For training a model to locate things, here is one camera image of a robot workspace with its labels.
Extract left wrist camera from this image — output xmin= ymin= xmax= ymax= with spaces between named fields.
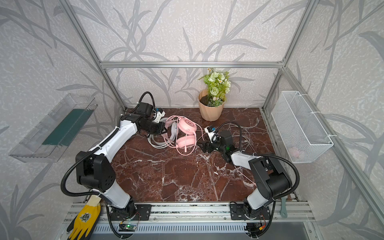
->
xmin=153 ymin=108 xmax=166 ymax=123

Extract green artificial plant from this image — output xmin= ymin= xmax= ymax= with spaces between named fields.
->
xmin=200 ymin=68 xmax=231 ymax=107

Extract pink headphones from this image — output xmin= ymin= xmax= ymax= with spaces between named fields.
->
xmin=162 ymin=115 xmax=198 ymax=156

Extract white headphones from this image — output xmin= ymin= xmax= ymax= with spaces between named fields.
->
xmin=147 ymin=118 xmax=178 ymax=149

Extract yellow black work glove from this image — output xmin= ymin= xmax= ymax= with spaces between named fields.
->
xmin=67 ymin=195 xmax=101 ymax=240

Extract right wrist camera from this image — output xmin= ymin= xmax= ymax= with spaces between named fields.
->
xmin=205 ymin=126 xmax=217 ymax=143

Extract clear plastic wall tray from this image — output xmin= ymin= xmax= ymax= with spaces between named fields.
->
xmin=9 ymin=94 xmax=98 ymax=163

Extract pink object in basket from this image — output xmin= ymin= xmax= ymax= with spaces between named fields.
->
xmin=288 ymin=147 xmax=304 ymax=160

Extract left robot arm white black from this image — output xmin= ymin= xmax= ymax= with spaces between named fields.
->
xmin=61 ymin=99 xmax=166 ymax=214

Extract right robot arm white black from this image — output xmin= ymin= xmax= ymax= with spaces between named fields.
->
xmin=198 ymin=121 xmax=300 ymax=215

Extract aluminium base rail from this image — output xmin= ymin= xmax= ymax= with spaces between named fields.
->
xmin=111 ymin=201 xmax=315 ymax=226

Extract grey white headphone cable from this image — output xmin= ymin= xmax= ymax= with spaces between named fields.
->
xmin=233 ymin=117 xmax=261 ymax=151

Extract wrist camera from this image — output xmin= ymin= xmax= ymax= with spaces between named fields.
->
xmin=153 ymin=108 xmax=166 ymax=123
xmin=205 ymin=126 xmax=217 ymax=143

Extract white wire mesh basket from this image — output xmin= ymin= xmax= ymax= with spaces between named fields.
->
xmin=272 ymin=91 xmax=334 ymax=164

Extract beige flower pot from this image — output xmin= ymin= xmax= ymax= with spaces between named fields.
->
xmin=198 ymin=89 xmax=225 ymax=122

